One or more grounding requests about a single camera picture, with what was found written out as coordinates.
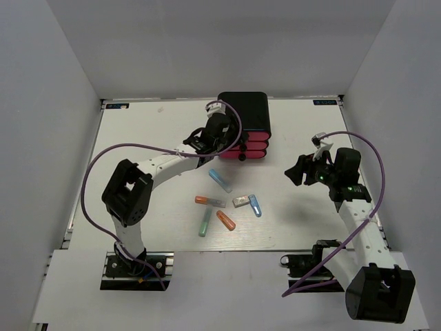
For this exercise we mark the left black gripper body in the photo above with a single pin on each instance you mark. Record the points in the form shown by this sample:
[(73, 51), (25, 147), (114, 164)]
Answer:
[(230, 137)]

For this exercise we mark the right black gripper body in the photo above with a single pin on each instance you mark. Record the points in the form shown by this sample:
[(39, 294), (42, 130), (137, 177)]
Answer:
[(320, 171)]

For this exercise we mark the pink drawer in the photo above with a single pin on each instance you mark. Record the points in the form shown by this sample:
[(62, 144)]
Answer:
[(256, 135), (242, 156), (252, 145)]

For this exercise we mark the blue transparent correction tape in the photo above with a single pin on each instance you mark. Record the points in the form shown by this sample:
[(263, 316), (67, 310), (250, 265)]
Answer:
[(255, 205)]

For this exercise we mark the orange transparent correction tape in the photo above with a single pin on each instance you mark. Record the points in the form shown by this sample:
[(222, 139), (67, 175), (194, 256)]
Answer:
[(226, 221)]

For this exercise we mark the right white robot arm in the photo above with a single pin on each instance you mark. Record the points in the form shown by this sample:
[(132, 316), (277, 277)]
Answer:
[(376, 287)]

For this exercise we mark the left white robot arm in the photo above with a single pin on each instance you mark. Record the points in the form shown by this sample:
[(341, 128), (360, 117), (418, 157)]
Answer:
[(127, 194)]

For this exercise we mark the black drawer cabinet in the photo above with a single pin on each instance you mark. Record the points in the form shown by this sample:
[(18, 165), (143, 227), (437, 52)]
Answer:
[(252, 107)]

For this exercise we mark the light blue glue stick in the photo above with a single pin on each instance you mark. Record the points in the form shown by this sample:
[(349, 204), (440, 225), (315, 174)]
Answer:
[(220, 180)]

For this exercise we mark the white staples box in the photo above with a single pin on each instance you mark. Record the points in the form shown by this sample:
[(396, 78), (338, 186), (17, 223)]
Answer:
[(240, 201)]

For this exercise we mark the orange cap highlighter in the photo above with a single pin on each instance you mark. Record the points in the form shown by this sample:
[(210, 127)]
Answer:
[(210, 201)]

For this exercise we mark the right blue table label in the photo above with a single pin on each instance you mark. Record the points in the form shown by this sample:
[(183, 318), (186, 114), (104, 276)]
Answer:
[(325, 102)]

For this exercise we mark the blue table label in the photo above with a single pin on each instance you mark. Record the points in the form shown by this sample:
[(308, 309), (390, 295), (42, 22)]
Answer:
[(117, 106), (325, 102)]

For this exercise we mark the green highlighter pen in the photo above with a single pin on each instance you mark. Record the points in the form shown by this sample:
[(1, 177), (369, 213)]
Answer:
[(205, 222)]

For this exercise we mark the left blue table label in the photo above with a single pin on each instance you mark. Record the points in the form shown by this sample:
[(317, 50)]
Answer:
[(117, 106)]

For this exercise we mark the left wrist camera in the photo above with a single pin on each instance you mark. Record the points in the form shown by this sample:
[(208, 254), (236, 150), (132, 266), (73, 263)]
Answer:
[(214, 107)]

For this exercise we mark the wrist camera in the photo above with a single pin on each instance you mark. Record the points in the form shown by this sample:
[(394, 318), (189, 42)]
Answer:
[(214, 107), (322, 144)]

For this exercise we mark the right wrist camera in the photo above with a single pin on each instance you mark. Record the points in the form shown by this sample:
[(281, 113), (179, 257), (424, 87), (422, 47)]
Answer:
[(322, 144)]

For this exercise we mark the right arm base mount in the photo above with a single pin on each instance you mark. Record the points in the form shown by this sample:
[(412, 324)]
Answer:
[(299, 264)]

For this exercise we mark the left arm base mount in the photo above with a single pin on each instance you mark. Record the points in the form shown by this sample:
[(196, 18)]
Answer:
[(118, 275)]

